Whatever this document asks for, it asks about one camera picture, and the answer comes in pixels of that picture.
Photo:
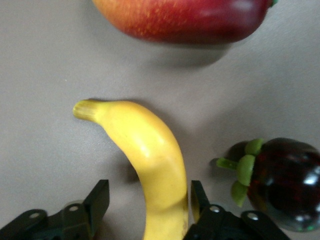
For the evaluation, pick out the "red yellow mango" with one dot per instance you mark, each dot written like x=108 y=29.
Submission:
x=185 y=17

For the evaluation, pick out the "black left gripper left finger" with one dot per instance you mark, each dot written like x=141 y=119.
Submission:
x=70 y=222

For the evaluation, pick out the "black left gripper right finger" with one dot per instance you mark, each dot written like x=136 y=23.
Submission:
x=220 y=225

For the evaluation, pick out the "yellow banana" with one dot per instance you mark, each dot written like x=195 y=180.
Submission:
x=155 y=160

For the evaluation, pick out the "dark purple mangosteen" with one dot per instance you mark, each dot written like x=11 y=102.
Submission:
x=282 y=182

